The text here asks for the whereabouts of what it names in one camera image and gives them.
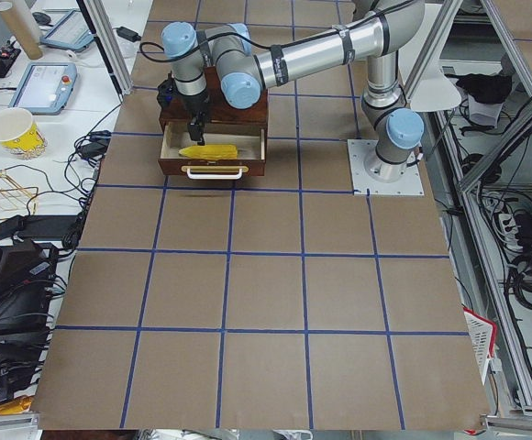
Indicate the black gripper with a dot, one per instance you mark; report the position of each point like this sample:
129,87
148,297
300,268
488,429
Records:
193,104

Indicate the yellow toy corn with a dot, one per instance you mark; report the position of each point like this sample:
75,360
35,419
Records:
210,152

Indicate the light wooden drawer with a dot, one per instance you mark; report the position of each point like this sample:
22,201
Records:
250,141

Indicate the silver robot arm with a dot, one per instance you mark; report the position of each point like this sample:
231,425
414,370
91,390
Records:
378,31

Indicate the dark wooden drawer cabinet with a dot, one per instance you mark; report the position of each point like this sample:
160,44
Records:
221,112

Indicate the blue teach pendant near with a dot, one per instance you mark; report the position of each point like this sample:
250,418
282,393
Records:
45,88

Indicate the blue teach pendant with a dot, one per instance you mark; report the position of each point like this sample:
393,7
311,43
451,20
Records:
45,88
69,33

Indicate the blue teach pendant far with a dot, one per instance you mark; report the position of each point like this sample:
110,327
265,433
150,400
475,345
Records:
69,33

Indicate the yellow white paper cup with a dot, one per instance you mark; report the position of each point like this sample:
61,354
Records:
19,133

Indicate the cardboard tube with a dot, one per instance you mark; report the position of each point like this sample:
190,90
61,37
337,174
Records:
18,18

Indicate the black power adapter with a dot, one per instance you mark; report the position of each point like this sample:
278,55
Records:
40,227

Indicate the white red plastic basket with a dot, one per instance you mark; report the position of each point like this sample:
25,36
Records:
483,333

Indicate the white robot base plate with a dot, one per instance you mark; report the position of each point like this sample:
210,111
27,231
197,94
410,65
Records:
371,176

